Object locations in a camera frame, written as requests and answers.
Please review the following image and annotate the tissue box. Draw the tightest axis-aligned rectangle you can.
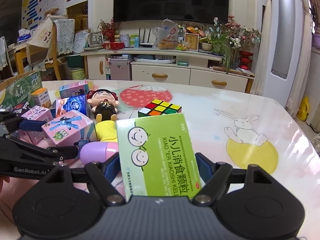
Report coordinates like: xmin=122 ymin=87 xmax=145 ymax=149
xmin=17 ymin=29 xmax=31 ymax=44

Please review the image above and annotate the small pink toy box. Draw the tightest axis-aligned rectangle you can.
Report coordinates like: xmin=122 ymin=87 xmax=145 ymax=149
xmin=18 ymin=106 xmax=53 ymax=145

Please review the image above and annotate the blue tissue pack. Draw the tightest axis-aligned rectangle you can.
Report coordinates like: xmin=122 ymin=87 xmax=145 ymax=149
xmin=55 ymin=95 xmax=87 ymax=118

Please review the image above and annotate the red gift box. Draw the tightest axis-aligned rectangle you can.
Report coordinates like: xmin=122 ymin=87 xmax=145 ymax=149
xmin=103 ymin=42 xmax=125 ymax=50

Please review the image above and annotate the pink blue carton box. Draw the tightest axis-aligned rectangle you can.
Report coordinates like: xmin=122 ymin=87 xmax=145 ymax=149
xmin=59 ymin=81 xmax=89 ymax=99

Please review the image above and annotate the white tv cabinet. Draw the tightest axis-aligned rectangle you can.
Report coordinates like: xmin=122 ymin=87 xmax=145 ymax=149
xmin=80 ymin=48 xmax=254 ymax=93

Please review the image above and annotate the green medicine box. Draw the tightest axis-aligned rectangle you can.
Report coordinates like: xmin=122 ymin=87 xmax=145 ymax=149
xmin=116 ymin=113 xmax=201 ymax=199

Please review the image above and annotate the plastic bag with snacks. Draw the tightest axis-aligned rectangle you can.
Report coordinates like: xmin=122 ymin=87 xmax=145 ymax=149
xmin=152 ymin=19 xmax=178 ymax=49

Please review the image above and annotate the green trash bin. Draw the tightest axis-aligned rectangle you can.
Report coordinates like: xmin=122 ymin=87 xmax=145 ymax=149
xmin=71 ymin=68 xmax=86 ymax=80

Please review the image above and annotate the white air conditioner tower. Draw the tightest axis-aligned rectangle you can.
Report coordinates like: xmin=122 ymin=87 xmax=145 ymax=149
xmin=255 ymin=0 xmax=306 ymax=107

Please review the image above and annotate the yellow detergent bottle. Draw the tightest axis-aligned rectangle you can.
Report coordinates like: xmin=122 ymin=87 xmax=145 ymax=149
xmin=297 ymin=96 xmax=310 ymax=121

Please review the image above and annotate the green cardboard box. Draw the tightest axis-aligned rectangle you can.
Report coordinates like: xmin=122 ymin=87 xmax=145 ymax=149
xmin=0 ymin=71 xmax=42 ymax=109

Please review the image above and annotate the red vase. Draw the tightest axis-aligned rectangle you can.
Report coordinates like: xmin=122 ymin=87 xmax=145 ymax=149
xmin=239 ymin=51 xmax=253 ymax=70

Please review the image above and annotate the rubiks cube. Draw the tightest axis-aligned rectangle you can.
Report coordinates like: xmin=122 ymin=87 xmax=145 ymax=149
xmin=138 ymin=99 xmax=182 ymax=117

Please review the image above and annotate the pink flower bouquet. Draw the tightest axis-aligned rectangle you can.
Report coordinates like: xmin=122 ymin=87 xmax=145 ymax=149
xmin=213 ymin=15 xmax=261 ymax=49

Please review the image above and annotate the potted green plant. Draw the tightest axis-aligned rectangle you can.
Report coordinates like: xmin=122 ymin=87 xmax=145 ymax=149
xmin=200 ymin=34 xmax=241 ymax=73

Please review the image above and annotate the wooden chair with cover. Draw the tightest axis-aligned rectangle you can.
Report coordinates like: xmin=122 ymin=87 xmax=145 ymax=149
xmin=14 ymin=14 xmax=67 ymax=80

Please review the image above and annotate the wall sticker chart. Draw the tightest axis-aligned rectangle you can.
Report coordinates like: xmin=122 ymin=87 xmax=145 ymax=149
xmin=21 ymin=0 xmax=66 ymax=30

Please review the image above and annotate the glass kettle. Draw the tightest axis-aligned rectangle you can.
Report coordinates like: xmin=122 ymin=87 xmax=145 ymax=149
xmin=87 ymin=30 xmax=104 ymax=48

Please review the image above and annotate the purple capsule toy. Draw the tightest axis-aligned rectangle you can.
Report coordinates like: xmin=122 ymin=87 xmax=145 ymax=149
xmin=80 ymin=141 xmax=119 ymax=165

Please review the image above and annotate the pink toy box blue figure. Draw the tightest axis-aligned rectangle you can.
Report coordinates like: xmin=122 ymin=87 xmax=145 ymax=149
xmin=41 ymin=110 xmax=97 ymax=147

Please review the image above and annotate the girl doll figurine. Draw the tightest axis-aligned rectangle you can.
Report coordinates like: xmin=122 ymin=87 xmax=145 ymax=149
xmin=87 ymin=89 xmax=119 ymax=122

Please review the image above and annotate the orange white medicine box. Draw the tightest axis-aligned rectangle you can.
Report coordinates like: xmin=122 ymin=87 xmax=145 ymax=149
xmin=31 ymin=88 xmax=52 ymax=108

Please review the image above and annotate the framed picture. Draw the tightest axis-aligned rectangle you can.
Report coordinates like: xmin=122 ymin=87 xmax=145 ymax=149
xmin=184 ymin=33 xmax=199 ymax=51

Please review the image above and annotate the black television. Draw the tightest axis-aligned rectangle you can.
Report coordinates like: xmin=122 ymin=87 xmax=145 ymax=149
xmin=113 ymin=0 xmax=228 ymax=23

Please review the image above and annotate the pink storage box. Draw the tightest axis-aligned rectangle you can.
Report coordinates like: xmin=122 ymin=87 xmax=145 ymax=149
xmin=110 ymin=58 xmax=132 ymax=81

